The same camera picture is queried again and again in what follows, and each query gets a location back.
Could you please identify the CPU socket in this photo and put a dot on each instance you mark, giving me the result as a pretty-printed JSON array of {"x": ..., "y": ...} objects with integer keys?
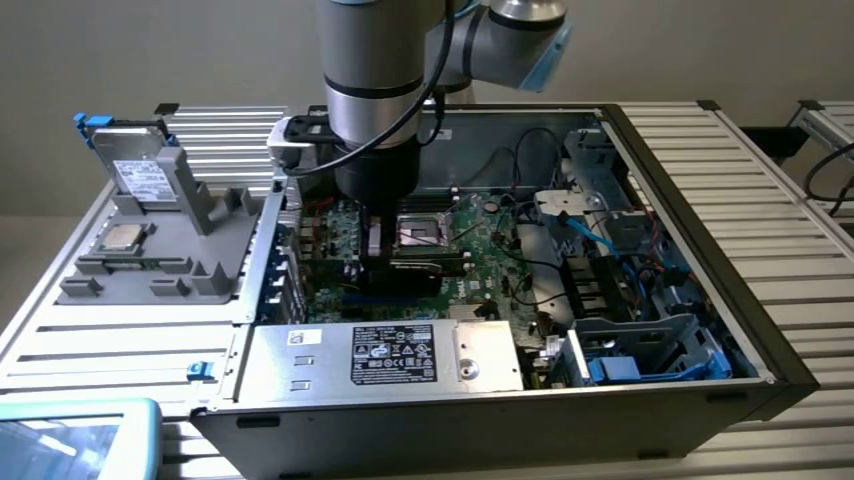
[{"x": 427, "y": 232}]

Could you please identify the silver chipset heatsink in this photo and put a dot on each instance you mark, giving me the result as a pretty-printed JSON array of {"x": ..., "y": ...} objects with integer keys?
[{"x": 476, "y": 317}]

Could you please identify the blue disk carrier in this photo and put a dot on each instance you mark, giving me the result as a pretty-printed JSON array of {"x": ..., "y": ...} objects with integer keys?
[{"x": 89, "y": 122}]

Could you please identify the silver CPU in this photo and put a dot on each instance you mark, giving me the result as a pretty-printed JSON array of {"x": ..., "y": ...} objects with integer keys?
[{"x": 125, "y": 239}]

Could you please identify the silver drive bracket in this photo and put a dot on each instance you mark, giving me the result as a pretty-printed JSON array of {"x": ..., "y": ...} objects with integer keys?
[{"x": 567, "y": 200}]

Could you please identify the green RAM stick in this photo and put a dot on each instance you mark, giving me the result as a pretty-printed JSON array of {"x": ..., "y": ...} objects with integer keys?
[{"x": 127, "y": 262}]

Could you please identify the black graphics card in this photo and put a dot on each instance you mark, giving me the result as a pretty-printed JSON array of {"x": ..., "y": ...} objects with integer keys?
[{"x": 416, "y": 280}]

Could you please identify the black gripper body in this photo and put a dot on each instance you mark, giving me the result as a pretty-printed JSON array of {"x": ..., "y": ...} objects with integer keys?
[{"x": 376, "y": 170}]

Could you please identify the grey parts rack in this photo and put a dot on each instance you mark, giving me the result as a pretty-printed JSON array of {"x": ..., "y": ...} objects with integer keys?
[{"x": 153, "y": 280}]

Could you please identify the blue panel latch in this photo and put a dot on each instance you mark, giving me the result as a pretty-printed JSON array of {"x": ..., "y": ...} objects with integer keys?
[{"x": 200, "y": 371}]

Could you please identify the silver case side panel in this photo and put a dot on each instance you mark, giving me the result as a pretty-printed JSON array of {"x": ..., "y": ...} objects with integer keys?
[{"x": 100, "y": 350}]

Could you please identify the black RAM slots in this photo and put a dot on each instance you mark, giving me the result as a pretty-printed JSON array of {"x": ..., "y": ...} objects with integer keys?
[{"x": 433, "y": 204}]

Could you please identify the green motherboard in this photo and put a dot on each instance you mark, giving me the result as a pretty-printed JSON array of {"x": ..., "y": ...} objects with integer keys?
[{"x": 494, "y": 260}]

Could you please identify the silver hard disk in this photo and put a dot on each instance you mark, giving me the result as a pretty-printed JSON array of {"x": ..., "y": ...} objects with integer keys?
[{"x": 136, "y": 165}]

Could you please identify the teal-framed tablet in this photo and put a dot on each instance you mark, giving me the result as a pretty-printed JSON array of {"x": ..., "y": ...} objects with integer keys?
[{"x": 67, "y": 440}]

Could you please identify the open black PC case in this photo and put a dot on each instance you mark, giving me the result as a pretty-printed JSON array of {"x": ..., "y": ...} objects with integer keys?
[{"x": 467, "y": 440}]

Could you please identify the silver power supply unit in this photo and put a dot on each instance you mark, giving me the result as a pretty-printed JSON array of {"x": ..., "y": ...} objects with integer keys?
[{"x": 320, "y": 365}]

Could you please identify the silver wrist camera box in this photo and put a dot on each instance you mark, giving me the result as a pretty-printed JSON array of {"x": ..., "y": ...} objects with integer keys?
[{"x": 296, "y": 137}]

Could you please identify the grey disk bay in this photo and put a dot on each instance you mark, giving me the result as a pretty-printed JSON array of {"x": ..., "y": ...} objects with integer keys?
[{"x": 640, "y": 340}]

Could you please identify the blue bay carrier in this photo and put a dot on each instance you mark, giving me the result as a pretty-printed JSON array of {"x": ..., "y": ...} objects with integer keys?
[{"x": 616, "y": 369}]

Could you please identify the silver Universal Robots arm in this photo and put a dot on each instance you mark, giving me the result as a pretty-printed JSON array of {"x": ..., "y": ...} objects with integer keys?
[{"x": 373, "y": 60}]

